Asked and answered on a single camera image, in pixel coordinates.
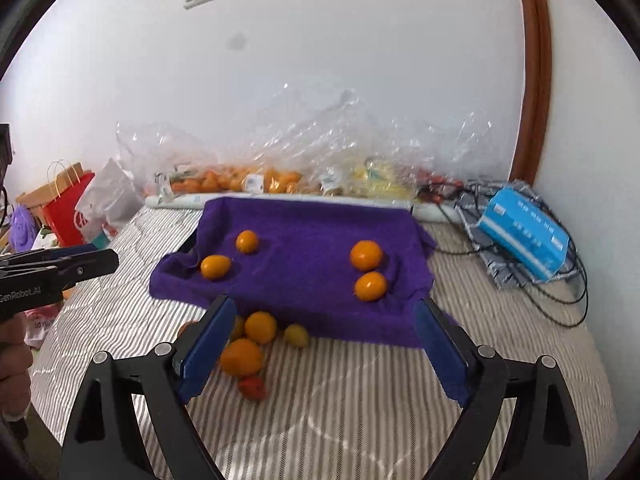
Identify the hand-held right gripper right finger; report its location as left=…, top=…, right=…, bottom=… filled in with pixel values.
left=413, top=298, right=590, bottom=480

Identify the clear bag of yellow produce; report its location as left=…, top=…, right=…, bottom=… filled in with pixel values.
left=310, top=157, right=416, bottom=198

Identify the white paper roll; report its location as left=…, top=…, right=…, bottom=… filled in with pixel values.
left=145, top=192, right=451, bottom=223

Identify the clear bag of oranges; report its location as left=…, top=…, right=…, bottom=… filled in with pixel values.
left=145, top=162, right=306, bottom=196

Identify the white plastic bag red print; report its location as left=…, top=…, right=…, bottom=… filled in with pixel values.
left=75, top=157, right=146, bottom=241

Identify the striped bed sheet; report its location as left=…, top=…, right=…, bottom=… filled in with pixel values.
left=27, top=205, right=621, bottom=480

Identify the blue tissue box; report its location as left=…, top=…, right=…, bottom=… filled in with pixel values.
left=476, top=186, right=576, bottom=281

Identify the clear bag of red tomatoes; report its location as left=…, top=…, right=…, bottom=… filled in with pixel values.
left=412, top=167, right=461, bottom=196

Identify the red cherry tomato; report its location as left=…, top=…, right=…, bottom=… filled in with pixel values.
left=237, top=376, right=268, bottom=402

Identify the red paper bag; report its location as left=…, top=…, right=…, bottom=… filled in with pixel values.
left=42, top=172, right=96, bottom=248

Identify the person's left hand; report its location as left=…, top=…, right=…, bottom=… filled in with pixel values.
left=0, top=312, right=35, bottom=423

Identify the black cable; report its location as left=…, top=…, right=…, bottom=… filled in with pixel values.
left=415, top=180, right=590, bottom=331

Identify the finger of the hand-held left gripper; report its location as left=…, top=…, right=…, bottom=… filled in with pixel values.
left=0, top=250, right=120, bottom=293
left=0, top=243, right=99, bottom=267

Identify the purple plush toy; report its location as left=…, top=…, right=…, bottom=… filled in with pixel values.
left=10, top=205, right=38, bottom=251

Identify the brown wooden door frame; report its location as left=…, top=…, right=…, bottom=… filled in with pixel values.
left=510, top=0, right=553, bottom=188

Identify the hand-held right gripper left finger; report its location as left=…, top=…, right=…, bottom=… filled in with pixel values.
left=59, top=295, right=238, bottom=480

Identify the brown paper bag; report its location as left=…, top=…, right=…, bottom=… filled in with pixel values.
left=17, top=160, right=83, bottom=221

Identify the purple towel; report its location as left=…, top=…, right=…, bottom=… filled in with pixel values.
left=149, top=196, right=463, bottom=348

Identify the large crumpled clear plastic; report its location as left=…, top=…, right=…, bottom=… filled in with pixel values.
left=240, top=80, right=506, bottom=196

